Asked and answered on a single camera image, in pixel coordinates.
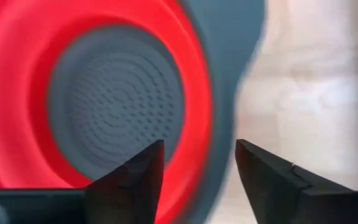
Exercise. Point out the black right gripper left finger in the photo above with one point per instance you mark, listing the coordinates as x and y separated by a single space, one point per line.
129 193

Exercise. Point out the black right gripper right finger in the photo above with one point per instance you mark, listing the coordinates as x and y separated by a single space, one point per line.
269 189

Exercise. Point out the red collapsible colander grey rim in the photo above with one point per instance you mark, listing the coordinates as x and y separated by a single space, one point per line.
11 93

